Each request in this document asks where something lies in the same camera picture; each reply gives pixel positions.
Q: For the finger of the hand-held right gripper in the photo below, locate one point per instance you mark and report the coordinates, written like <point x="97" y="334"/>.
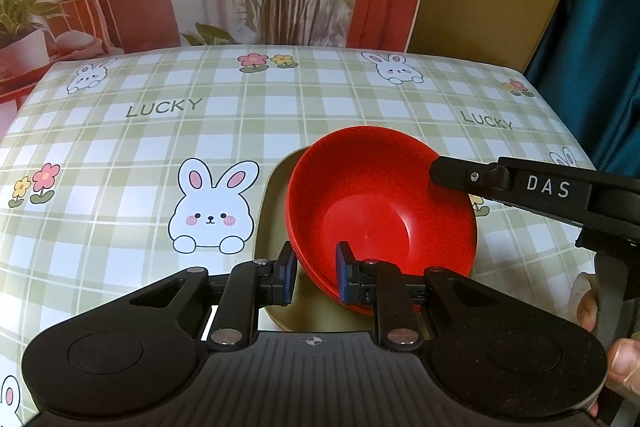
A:
<point x="547" y="186"/>

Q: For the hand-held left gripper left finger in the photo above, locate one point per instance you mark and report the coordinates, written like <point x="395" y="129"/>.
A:
<point x="288" y="272"/>

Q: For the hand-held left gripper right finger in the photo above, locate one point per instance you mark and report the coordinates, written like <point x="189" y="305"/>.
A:
<point x="344" y="272"/>

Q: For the person's right hand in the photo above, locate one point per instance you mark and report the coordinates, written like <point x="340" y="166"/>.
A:
<point x="625" y="362"/>

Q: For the teal curtain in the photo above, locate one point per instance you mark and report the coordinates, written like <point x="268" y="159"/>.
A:
<point x="600" y="32"/>

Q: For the checkered bunny print tablecloth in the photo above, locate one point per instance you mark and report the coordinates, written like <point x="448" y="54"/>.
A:
<point x="150" y="142"/>

